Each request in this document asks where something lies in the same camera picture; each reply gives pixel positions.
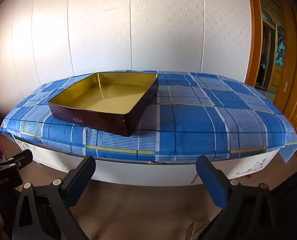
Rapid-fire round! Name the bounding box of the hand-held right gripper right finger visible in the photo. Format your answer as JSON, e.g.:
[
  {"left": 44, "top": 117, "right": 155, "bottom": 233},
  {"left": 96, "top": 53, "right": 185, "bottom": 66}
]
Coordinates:
[{"left": 195, "top": 155, "right": 286, "bottom": 240}]

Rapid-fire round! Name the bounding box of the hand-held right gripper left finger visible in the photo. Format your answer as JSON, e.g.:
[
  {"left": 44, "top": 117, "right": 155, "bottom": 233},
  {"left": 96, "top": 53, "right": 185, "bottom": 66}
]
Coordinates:
[{"left": 12, "top": 155, "right": 97, "bottom": 240}]

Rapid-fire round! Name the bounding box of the dark red tin box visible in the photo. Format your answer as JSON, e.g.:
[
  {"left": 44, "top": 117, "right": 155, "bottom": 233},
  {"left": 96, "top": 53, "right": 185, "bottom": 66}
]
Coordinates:
[{"left": 48, "top": 72, "right": 159, "bottom": 137}]

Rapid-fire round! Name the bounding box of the grey crumpled cloth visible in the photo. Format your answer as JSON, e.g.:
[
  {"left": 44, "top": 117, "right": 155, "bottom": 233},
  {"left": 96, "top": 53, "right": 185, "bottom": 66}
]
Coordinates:
[{"left": 186, "top": 219, "right": 211, "bottom": 240}]

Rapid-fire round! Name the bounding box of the white cabinet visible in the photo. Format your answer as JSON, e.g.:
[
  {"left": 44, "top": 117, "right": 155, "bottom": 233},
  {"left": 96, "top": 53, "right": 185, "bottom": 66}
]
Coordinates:
[{"left": 13, "top": 136, "right": 280, "bottom": 187}]

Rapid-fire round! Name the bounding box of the blue plaid cloth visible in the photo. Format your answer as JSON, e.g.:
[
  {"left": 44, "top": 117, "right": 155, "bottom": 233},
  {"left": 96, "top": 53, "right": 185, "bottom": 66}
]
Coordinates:
[{"left": 0, "top": 70, "right": 297, "bottom": 164}]

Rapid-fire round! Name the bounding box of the person's dark clothing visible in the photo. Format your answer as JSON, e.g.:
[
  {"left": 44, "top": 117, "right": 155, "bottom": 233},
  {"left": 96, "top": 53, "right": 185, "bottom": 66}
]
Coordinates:
[{"left": 271, "top": 166, "right": 297, "bottom": 240}]

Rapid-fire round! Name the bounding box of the wooden door frame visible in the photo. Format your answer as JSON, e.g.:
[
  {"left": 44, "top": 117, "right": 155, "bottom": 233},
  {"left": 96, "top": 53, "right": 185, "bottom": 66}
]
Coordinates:
[{"left": 245, "top": 0, "right": 264, "bottom": 88}]

